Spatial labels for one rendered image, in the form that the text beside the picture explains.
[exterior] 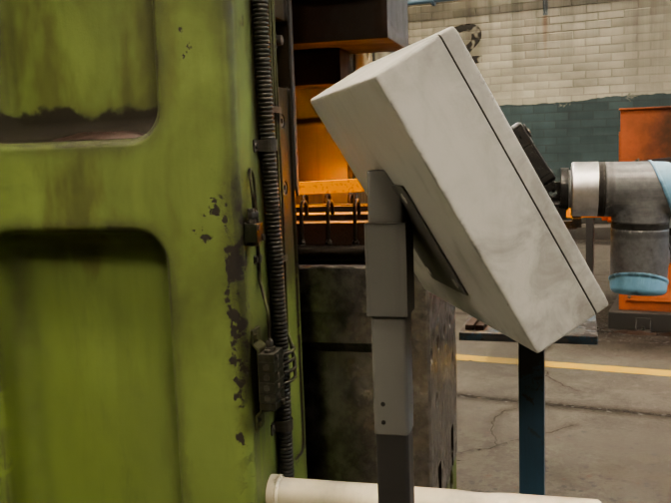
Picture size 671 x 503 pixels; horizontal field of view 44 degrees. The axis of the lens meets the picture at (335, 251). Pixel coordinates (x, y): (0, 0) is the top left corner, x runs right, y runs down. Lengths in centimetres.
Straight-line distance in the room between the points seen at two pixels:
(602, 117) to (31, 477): 809
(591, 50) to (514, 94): 88
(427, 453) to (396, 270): 58
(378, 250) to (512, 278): 18
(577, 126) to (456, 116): 835
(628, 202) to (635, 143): 354
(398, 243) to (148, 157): 40
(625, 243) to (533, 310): 68
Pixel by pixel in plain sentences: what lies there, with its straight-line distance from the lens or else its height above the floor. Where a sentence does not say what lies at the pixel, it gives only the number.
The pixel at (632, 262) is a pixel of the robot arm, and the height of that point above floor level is 90.
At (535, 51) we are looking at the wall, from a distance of 914.
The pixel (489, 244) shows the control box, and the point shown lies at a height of 102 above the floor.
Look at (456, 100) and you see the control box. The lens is 69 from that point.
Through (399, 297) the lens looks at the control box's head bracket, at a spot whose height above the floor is 95.
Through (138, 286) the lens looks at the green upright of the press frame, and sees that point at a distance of 119.
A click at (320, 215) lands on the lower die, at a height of 99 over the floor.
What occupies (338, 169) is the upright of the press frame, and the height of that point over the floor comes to 106.
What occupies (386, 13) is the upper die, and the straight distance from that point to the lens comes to 133.
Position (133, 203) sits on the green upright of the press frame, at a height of 104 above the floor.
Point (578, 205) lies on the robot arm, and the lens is 139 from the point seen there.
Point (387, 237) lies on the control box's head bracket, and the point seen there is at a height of 101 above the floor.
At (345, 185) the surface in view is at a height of 104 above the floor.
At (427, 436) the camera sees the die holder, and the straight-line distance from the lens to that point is 136.
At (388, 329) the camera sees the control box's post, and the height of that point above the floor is 91.
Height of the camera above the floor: 111
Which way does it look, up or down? 7 degrees down
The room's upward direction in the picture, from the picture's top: 2 degrees counter-clockwise
